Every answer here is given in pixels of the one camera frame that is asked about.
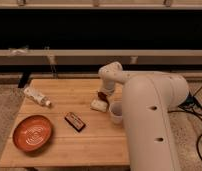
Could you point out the wooden table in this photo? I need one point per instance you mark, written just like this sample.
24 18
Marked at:
100 143

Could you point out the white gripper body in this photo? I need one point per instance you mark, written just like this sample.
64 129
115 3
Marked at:
107 87

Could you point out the white paper cup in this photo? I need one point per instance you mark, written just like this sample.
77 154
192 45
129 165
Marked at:
115 110

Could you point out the blue power adapter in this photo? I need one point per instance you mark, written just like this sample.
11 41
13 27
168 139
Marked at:
188 103

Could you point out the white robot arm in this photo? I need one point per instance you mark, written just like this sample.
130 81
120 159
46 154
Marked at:
147 96

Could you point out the dark snack bar package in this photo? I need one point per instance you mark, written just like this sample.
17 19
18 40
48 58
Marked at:
75 121

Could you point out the orange round plate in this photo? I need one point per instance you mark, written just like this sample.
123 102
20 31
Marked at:
32 133

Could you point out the white plastic bottle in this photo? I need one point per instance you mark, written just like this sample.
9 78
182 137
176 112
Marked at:
37 96

